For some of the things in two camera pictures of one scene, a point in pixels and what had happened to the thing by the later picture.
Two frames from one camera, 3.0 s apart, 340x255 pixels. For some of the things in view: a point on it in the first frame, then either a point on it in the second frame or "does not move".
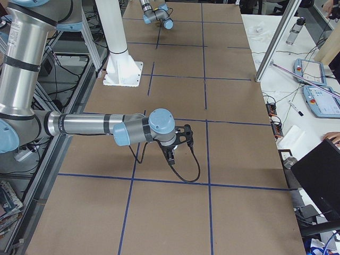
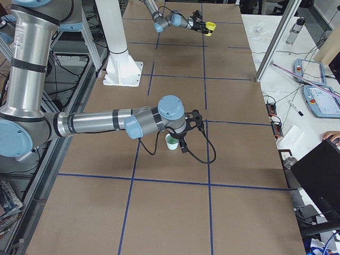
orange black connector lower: x=277 y=129 does not move
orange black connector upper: x=271 y=109 does not move
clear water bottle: x=295 y=30 does not move
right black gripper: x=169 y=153 to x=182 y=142
